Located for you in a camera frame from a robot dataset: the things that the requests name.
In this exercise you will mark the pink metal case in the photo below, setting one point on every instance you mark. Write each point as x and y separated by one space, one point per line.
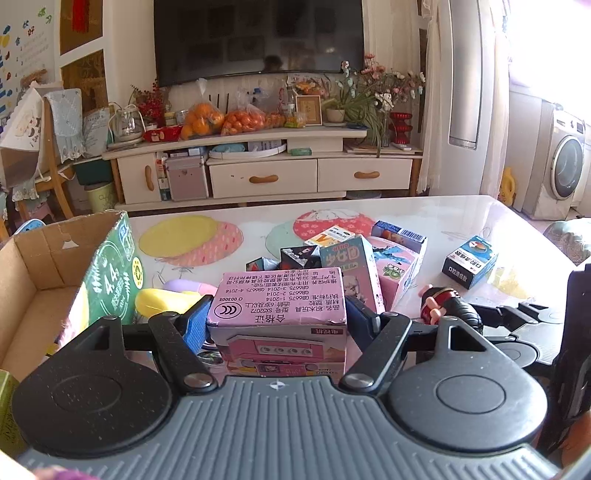
186 180

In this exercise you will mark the white television cabinet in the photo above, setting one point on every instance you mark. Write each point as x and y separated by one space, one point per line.
263 177

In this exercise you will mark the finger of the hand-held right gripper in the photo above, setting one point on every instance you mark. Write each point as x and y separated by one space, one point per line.
496 314
496 338

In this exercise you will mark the light green waste bin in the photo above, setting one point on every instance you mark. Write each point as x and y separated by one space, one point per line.
100 198

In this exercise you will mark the green potted plant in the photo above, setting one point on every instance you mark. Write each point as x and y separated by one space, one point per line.
344 104

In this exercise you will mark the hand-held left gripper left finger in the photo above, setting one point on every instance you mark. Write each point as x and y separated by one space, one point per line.
198 323

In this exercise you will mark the bag of large oranges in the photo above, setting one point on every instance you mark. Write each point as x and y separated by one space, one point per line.
201 120

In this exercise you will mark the blue box with orange cartoon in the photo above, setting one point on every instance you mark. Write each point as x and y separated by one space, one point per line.
397 233

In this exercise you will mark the red vase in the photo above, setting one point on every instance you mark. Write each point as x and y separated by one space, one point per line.
400 127

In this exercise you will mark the red snack box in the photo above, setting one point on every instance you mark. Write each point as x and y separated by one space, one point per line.
161 134

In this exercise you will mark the bag of small oranges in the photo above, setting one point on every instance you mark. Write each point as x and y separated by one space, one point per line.
242 122

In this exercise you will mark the wall poster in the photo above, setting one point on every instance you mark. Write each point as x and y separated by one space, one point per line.
27 46

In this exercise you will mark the green floral cushion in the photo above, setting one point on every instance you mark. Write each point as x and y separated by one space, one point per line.
570 240

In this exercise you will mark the red berry branches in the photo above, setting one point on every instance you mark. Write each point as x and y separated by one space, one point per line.
150 104

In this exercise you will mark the glass kettle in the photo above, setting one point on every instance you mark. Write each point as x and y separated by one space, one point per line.
127 124

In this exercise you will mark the white curtain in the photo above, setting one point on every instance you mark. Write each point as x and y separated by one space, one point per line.
496 92

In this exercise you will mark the cardboard box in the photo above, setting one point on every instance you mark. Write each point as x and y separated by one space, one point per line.
41 258

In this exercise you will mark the pink flower bouquet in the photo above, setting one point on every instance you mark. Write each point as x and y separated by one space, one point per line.
392 83

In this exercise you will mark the wooden chair with cloth cover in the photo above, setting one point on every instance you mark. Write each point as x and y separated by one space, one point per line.
51 138

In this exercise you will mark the black flat television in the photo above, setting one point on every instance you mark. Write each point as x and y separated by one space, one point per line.
258 37

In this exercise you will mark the large pink toy box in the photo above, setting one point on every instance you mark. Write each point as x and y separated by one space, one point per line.
277 300

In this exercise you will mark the silver washing machine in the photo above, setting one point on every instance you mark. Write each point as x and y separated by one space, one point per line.
561 161

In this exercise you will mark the wooden picture frame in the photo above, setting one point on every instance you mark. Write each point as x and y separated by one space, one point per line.
308 110

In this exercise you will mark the black small box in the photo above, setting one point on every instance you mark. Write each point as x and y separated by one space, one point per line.
298 257

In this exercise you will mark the small white orange box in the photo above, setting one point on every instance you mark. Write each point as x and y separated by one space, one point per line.
330 236

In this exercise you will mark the yellow plastic case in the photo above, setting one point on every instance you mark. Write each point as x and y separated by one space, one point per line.
161 302

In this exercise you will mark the small red black toy figure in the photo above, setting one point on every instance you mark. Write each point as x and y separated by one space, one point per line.
443 300

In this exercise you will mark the light blue cartoon box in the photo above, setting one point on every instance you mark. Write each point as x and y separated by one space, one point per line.
346 258

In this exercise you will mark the framed paper certificate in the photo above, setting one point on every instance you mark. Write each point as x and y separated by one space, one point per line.
96 131

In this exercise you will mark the white standing air conditioner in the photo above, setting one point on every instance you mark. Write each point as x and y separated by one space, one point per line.
464 69

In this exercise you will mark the black and blue medicine box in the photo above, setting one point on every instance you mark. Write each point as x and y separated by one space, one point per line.
466 270

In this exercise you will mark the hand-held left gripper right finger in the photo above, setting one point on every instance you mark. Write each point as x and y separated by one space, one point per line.
362 323

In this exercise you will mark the pink box with green print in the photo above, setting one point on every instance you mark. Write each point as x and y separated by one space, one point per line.
397 272

